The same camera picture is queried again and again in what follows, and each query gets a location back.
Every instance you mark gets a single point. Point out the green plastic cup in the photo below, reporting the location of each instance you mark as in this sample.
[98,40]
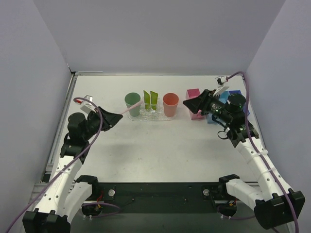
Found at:
[130,100]

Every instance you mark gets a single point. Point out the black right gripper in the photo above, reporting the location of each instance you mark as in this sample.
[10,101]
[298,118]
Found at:
[204,102]

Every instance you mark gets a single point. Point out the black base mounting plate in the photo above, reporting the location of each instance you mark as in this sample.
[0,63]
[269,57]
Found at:
[160,198]

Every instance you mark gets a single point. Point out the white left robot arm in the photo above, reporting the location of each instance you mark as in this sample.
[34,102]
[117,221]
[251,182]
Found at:
[64,195]

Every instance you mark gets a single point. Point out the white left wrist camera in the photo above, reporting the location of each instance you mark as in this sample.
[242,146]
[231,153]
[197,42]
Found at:
[85,106]

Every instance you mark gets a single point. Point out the pink organizer box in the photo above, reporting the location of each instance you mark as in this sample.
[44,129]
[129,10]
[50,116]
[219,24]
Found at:
[193,93]

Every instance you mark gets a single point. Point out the yellow toothpaste tube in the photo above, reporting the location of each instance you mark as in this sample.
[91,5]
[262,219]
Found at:
[154,98]
[147,100]

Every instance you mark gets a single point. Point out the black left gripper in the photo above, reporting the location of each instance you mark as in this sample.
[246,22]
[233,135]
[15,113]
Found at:
[102,119]

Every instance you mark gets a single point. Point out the large clear textured tray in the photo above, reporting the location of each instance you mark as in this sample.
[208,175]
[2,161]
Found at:
[138,118]

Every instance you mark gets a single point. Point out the orange plastic cup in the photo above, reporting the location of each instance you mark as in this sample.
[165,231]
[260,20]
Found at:
[170,103]

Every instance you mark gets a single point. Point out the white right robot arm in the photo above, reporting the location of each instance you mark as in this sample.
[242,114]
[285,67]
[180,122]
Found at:
[276,203]

